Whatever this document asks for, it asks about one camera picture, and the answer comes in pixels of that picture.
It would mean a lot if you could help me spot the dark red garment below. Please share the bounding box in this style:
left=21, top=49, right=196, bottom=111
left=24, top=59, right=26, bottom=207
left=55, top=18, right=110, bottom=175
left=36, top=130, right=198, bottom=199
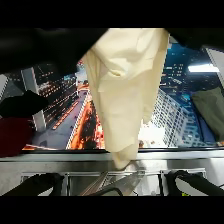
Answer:
left=0, top=116, right=36, bottom=158

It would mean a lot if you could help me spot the black garment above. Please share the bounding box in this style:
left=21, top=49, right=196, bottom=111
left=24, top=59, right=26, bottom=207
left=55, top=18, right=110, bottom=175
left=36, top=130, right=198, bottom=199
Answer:
left=0, top=89, right=50, bottom=120

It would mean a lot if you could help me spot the cream shirt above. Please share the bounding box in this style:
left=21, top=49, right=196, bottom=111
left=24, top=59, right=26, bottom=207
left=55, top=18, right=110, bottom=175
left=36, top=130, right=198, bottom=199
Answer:
left=81, top=27, right=170, bottom=170

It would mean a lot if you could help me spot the olive green garment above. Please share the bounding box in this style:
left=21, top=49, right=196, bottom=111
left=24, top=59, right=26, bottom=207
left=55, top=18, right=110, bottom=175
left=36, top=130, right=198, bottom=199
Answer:
left=190, top=86, right=224, bottom=142

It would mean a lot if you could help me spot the silver frame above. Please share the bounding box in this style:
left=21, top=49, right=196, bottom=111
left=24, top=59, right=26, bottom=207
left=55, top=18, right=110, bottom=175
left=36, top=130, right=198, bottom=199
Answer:
left=0, top=148, right=224, bottom=197

